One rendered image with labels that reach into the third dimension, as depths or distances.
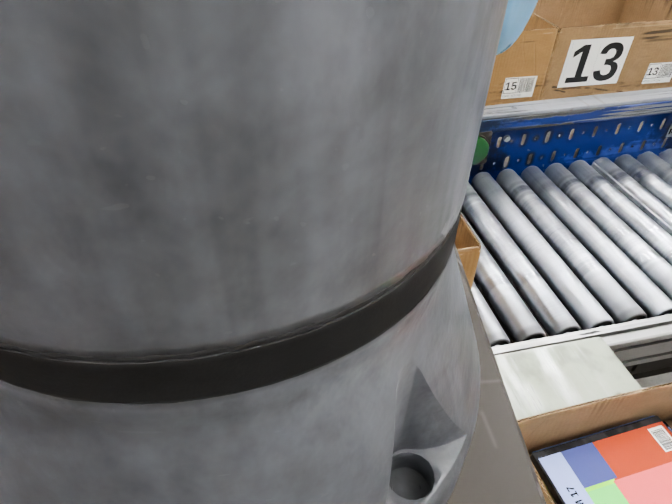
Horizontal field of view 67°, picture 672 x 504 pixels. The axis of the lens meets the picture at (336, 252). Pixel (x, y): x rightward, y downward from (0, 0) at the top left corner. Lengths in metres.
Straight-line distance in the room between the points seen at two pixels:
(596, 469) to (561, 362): 0.20
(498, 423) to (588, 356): 0.70
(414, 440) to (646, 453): 0.63
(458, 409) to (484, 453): 0.04
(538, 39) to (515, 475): 1.14
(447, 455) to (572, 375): 0.71
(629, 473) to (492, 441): 0.55
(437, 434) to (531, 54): 1.16
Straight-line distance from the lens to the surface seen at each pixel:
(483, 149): 1.23
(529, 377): 0.84
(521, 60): 1.27
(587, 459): 0.74
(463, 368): 0.16
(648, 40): 1.45
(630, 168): 1.46
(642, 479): 0.75
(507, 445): 0.21
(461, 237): 0.83
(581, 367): 0.88
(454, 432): 0.17
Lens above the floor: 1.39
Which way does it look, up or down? 41 degrees down
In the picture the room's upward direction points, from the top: straight up
